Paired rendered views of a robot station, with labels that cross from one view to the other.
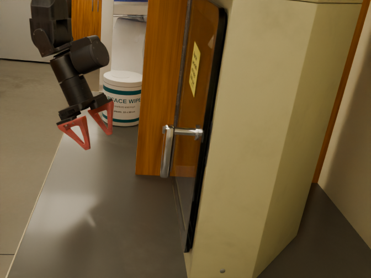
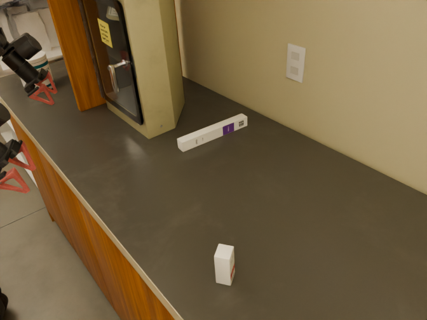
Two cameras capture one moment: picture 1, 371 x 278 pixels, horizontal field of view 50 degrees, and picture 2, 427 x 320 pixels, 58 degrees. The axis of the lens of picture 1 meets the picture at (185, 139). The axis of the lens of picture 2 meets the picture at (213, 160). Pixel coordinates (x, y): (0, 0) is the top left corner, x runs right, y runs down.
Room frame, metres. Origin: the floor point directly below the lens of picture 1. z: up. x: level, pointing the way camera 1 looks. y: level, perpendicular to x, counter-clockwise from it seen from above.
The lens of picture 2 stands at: (-0.58, 0.28, 1.63)
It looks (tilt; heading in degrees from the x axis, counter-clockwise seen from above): 35 degrees down; 333
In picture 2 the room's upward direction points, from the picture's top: 4 degrees counter-clockwise
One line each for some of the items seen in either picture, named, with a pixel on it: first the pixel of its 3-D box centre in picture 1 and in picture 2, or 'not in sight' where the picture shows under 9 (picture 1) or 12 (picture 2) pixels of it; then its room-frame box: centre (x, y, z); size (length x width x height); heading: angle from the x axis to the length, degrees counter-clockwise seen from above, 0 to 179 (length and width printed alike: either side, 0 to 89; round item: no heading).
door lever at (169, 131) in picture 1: (177, 150); (118, 76); (0.57, 0.01, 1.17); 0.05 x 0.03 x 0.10; 99
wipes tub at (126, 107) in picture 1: (123, 97); (34, 72); (1.23, 0.22, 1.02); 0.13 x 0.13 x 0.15
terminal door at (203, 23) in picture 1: (190, 113); (110, 58); (0.68, 0.00, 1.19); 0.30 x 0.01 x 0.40; 9
